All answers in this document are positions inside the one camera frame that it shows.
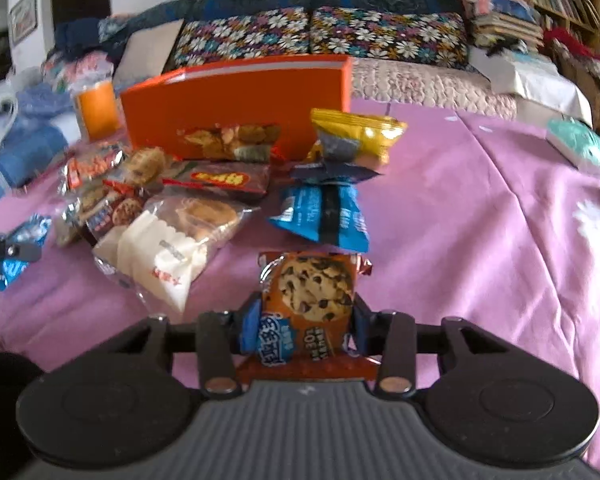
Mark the teal tissue pack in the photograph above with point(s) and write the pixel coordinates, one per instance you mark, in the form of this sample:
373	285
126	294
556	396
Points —
580	142

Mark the tan cookie packet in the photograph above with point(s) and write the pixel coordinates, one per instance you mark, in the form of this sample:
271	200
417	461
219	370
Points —
145	162

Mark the pink tablecloth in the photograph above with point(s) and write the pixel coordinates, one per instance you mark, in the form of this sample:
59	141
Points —
455	220

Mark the yellow snack packet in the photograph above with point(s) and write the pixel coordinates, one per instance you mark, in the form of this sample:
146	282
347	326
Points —
360	132

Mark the small blue snack packet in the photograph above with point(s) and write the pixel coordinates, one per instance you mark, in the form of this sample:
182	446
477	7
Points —
30	230

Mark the blue folded cloth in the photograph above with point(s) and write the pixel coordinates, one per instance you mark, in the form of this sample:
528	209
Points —
25	145

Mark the beige quilted blanket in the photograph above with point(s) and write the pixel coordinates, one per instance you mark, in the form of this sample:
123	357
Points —
430	85

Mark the silver cookie packet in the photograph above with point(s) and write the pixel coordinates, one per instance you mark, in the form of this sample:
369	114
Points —
72	210

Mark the floral cushion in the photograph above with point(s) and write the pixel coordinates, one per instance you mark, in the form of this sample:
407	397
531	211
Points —
240	37
385	35

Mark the beige pillow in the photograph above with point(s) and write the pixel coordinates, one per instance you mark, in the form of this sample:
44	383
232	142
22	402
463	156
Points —
145	50

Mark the brown candy bar packet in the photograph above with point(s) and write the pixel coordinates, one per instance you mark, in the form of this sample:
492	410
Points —
220	177

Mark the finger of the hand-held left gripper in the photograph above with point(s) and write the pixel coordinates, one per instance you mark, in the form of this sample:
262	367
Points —
17	251

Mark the orange cardboard box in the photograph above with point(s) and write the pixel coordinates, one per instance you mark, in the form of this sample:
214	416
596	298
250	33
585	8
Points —
240	100

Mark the white paper bag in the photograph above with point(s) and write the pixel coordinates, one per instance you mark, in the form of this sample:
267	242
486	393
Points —
535	77

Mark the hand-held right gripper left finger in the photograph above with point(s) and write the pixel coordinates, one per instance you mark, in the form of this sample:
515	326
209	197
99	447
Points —
247	327

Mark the blue black-striped snack packet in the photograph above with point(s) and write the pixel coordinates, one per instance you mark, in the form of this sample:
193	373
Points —
305	210

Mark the dark navy snack packet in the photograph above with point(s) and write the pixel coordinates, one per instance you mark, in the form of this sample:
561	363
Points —
330	172

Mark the chocolate chip cookie packet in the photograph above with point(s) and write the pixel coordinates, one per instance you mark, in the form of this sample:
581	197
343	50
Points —
307	290

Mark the orange and white snack packet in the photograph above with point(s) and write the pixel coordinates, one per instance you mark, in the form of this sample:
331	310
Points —
90	167

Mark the stack of books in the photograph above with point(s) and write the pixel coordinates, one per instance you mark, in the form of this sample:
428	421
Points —
505	25

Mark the white pastry packet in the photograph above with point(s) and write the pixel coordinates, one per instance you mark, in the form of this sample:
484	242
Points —
150	255

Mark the red cloth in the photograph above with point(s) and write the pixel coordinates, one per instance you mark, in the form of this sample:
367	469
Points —
580	45

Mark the clear round biscuit packet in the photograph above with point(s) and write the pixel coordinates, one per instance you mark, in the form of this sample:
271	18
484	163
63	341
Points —
205	217

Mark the red cookie packet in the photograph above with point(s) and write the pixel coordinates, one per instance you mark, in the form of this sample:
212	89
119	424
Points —
117	210

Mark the framed picture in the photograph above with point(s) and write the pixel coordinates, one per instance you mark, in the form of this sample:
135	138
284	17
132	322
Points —
23	15

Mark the orange plastic cup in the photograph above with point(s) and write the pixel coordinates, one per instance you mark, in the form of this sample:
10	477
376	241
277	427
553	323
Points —
97	110

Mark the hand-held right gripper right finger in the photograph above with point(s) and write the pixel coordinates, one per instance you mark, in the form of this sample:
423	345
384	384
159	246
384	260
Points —
358	327

